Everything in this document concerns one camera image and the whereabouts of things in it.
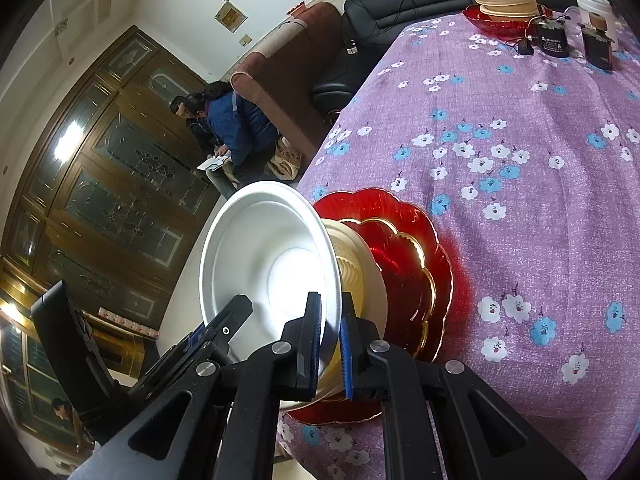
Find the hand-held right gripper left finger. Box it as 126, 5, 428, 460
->
67, 291, 324, 480

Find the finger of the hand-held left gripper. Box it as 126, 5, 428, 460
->
200, 295, 254, 364
127, 327, 202, 402

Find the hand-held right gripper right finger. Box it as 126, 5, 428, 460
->
337, 292, 587, 480

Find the beige ribbed plastic bowl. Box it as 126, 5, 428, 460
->
312, 217, 389, 403

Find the wide white foam bowl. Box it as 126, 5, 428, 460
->
198, 181, 345, 412

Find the red glass plate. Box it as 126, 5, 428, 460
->
345, 216, 437, 363
462, 4, 555, 37
285, 188, 454, 427

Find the open white book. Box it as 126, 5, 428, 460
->
197, 154, 232, 172

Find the beige patterned bag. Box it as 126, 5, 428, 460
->
266, 136, 304, 182

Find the wooden glass-door cabinet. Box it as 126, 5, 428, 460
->
0, 25, 223, 461

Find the purple floral tablecloth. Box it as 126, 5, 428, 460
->
275, 0, 640, 480

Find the brown armchair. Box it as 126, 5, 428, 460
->
230, 1, 351, 161

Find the black leather sofa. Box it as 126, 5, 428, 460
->
312, 0, 568, 111

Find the black labelled box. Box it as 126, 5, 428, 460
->
530, 16, 572, 59

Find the white plastic cup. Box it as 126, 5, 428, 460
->
574, 0, 622, 54

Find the small wall picture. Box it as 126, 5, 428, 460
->
215, 1, 247, 32

